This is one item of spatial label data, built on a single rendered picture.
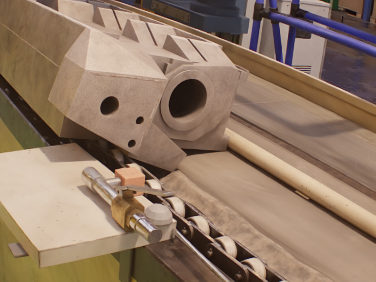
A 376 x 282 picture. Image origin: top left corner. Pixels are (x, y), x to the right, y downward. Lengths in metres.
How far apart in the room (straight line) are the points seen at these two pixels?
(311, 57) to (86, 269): 2.44
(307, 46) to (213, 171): 2.17
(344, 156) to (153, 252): 0.64
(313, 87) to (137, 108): 0.81
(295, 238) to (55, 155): 0.41
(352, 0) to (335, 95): 10.47
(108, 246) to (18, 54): 0.63
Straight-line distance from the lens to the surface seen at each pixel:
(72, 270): 1.08
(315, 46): 3.26
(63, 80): 0.94
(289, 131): 1.39
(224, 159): 1.16
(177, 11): 2.96
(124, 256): 0.85
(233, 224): 0.93
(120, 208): 0.76
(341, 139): 1.41
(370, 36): 1.88
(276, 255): 0.87
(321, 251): 0.90
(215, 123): 1.15
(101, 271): 0.95
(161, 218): 0.79
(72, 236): 0.75
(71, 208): 0.81
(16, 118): 1.28
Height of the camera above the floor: 1.18
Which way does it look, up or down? 19 degrees down
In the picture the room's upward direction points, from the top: 8 degrees clockwise
